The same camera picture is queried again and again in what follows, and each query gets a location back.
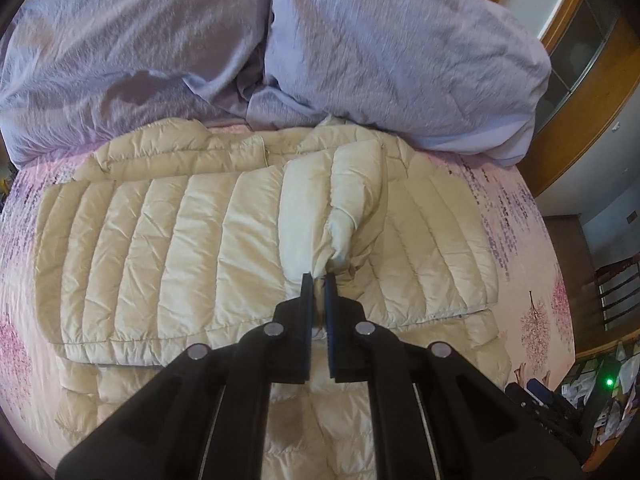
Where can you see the stained lavender pillow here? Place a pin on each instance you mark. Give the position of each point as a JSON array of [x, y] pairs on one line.
[[125, 35]]

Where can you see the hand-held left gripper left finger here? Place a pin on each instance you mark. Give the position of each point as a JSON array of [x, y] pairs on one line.
[[306, 330]]

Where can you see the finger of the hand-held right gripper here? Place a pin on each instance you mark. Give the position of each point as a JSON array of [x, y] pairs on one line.
[[539, 390]]

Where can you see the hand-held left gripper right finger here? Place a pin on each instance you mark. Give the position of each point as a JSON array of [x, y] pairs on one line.
[[331, 330]]

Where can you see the wooden door frame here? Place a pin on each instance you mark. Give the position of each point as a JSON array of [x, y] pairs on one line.
[[590, 125]]

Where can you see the cream puffer jacket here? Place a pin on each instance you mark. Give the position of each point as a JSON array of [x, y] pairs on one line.
[[175, 260]]

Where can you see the pink floral bed sheet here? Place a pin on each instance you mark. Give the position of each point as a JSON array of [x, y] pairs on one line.
[[525, 270]]

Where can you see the dark wooden chair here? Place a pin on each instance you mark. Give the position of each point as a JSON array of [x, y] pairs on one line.
[[617, 290]]

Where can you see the plain lavender pillow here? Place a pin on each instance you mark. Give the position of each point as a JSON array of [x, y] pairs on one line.
[[390, 45]]

